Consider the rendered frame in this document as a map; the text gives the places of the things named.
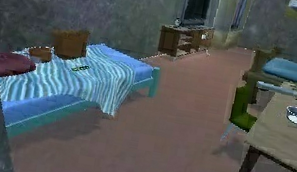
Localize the blue bed with teal frame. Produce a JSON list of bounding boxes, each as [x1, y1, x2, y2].
[[0, 28, 165, 163]]

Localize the blue white striped blanket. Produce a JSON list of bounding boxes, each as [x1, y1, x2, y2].
[[0, 28, 140, 124]]

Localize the framed picture with blue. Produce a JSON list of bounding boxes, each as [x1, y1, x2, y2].
[[230, 0, 250, 32]]

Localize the brown television stand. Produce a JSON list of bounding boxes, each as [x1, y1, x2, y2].
[[156, 19, 216, 64]]

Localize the small round alarm clock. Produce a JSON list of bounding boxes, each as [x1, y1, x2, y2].
[[173, 17, 183, 28]]

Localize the small brown box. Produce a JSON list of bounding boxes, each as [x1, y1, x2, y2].
[[26, 43, 55, 65]]

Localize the black television set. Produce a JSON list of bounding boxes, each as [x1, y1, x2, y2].
[[178, 0, 212, 31]]

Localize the dark red pillow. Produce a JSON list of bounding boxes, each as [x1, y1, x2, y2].
[[0, 50, 39, 84]]

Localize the green chair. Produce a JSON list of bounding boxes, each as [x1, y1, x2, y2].
[[219, 78, 264, 147]]

